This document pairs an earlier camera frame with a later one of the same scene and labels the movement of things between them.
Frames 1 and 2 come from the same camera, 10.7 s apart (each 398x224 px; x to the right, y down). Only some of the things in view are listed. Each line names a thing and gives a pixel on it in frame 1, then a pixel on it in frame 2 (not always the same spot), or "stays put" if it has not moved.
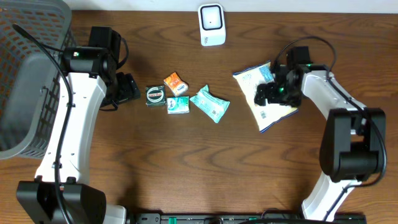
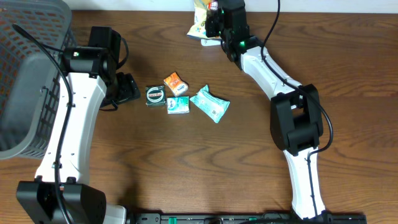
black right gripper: [261, 92] → [209, 15]
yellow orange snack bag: [249, 79] → [201, 7]
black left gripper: [129, 89] stays put
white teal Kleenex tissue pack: [178, 105] stays put
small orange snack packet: [176, 84] stays put
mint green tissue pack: [212, 106] stays put
